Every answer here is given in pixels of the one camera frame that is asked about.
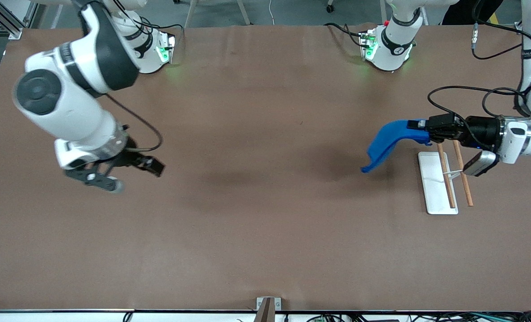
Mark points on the white rack base plate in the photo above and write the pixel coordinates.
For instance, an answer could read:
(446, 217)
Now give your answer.
(431, 192)

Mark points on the white stand leg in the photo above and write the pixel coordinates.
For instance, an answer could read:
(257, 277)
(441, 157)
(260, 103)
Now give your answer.
(244, 12)

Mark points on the metal table edge bracket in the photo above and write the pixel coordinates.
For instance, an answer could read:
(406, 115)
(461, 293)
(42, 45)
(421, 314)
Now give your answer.
(267, 306)

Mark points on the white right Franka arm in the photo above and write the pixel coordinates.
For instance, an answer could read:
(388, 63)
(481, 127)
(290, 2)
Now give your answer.
(69, 103)

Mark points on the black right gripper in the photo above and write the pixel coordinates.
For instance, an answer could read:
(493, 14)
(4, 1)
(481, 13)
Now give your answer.
(131, 156)

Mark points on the blue microfibre towel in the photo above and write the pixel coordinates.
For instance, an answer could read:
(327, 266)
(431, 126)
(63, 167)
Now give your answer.
(386, 143)

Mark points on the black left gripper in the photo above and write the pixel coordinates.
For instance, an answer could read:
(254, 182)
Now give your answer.
(482, 130)

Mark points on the aluminium frame profile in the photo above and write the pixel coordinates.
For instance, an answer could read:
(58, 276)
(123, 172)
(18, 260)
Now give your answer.
(6, 24)

